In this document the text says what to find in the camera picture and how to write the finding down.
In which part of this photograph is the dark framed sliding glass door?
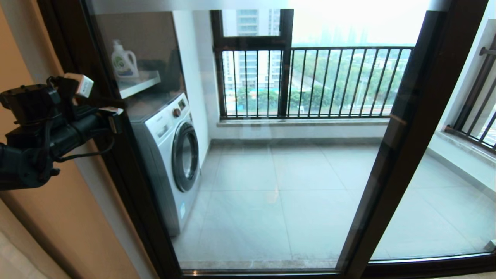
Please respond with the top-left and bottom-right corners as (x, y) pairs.
(62, 0), (489, 279)

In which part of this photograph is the white detergent bottle green label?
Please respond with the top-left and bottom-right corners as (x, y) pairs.
(111, 40), (139, 79)

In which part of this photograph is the white front-load washing machine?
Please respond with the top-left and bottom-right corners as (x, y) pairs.
(126, 92), (202, 236)

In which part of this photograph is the white curtain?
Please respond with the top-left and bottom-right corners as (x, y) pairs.
(0, 198), (70, 279)

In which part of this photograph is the grey stone window sill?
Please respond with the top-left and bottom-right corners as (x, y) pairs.
(434, 130), (496, 165)
(217, 118), (390, 127)

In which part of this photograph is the black metal balcony railing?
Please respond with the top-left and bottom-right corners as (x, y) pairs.
(221, 46), (413, 119)

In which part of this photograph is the dark framed fixed glass panel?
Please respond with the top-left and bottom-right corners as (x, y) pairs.
(336, 11), (496, 270)

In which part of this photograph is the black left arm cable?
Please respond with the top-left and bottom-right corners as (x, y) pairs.
(54, 132), (116, 163)

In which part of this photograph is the white wall shelf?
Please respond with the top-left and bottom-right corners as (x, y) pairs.
(118, 71), (161, 99)

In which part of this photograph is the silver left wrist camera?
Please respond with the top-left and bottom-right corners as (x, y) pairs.
(64, 74), (94, 97)

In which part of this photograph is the dark window frame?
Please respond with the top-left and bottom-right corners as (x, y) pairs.
(210, 10), (294, 119)

